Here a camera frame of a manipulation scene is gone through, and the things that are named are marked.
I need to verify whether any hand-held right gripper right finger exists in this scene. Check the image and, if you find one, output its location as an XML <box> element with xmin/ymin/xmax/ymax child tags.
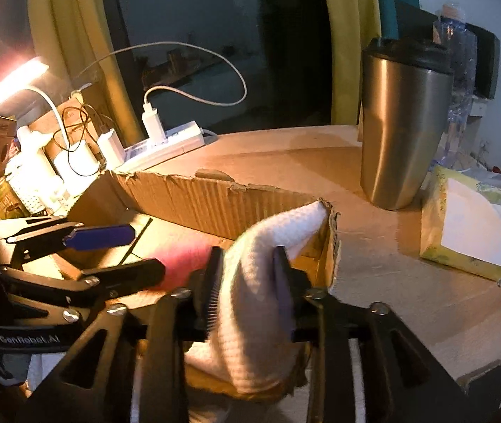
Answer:
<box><xmin>272</xmin><ymin>246</ymin><xmax>476</xmax><ymax>423</ymax></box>

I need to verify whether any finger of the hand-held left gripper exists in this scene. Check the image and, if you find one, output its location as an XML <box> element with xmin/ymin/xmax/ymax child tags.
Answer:
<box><xmin>0</xmin><ymin>218</ymin><xmax>136</xmax><ymax>258</ymax></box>
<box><xmin>0</xmin><ymin>258</ymin><xmax>166</xmax><ymax>308</ymax></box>

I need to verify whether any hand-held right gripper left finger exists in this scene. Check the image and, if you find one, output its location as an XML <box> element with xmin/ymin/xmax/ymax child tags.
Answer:
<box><xmin>17</xmin><ymin>247</ymin><xmax>227</xmax><ymax>423</ymax></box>

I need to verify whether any white waffle cloth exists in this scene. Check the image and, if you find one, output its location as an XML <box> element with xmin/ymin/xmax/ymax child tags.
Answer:
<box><xmin>184</xmin><ymin>200</ymin><xmax>328</xmax><ymax>397</ymax></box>

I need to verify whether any torn cardboard box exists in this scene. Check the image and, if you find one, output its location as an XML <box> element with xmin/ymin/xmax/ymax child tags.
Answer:
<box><xmin>57</xmin><ymin>170</ymin><xmax>344</xmax><ymax>401</ymax></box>

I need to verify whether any white perforated container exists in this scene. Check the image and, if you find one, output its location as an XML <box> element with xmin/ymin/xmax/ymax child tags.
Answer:
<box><xmin>9</xmin><ymin>153</ymin><xmax>60</xmax><ymax>213</ymax></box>

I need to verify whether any small white USB charger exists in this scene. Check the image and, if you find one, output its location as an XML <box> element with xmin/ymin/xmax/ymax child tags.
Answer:
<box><xmin>97</xmin><ymin>129</ymin><xmax>126</xmax><ymax>166</ymax></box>

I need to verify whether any brown cardboard carton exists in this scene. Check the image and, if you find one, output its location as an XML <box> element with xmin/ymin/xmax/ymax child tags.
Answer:
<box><xmin>28</xmin><ymin>94</ymin><xmax>111</xmax><ymax>165</ymax></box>

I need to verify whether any white power strip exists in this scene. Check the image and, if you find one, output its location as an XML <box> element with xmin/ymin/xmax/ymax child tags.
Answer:
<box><xmin>114</xmin><ymin>121</ymin><xmax>207</xmax><ymax>173</ymax></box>

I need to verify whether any tall white USB charger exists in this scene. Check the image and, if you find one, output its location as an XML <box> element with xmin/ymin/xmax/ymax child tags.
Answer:
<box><xmin>141</xmin><ymin>103</ymin><xmax>166</xmax><ymax>144</ymax></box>

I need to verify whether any white desk lamp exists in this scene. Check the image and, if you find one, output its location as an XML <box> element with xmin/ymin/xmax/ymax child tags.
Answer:
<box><xmin>0</xmin><ymin>56</ymin><xmax>102</xmax><ymax>183</ymax></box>

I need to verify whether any yellow tissue pack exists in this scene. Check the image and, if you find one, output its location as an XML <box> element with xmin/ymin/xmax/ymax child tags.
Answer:
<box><xmin>419</xmin><ymin>166</ymin><xmax>501</xmax><ymax>282</ymax></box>

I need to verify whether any stainless steel tumbler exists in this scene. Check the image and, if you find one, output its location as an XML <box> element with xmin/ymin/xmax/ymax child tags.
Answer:
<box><xmin>360</xmin><ymin>37</ymin><xmax>454</xmax><ymax>211</ymax></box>

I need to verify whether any yellow curtain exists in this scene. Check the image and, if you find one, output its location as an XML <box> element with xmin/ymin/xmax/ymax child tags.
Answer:
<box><xmin>318</xmin><ymin>0</ymin><xmax>382</xmax><ymax>127</ymax></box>
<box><xmin>26</xmin><ymin>0</ymin><xmax>146</xmax><ymax>147</ymax></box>

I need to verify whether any clear plastic water bottle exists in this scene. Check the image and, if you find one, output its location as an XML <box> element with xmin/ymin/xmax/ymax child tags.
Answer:
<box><xmin>431</xmin><ymin>4</ymin><xmax>479</xmax><ymax>173</ymax></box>

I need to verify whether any black monitor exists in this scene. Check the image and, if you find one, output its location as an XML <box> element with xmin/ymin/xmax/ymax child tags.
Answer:
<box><xmin>394</xmin><ymin>0</ymin><xmax>501</xmax><ymax>100</ymax></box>

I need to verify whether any black cable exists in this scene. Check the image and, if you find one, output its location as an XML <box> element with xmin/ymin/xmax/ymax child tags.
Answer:
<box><xmin>62</xmin><ymin>105</ymin><xmax>116</xmax><ymax>166</ymax></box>

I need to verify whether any white charging cable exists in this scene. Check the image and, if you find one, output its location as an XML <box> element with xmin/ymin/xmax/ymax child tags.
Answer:
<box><xmin>72</xmin><ymin>42</ymin><xmax>248</xmax><ymax>107</ymax></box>

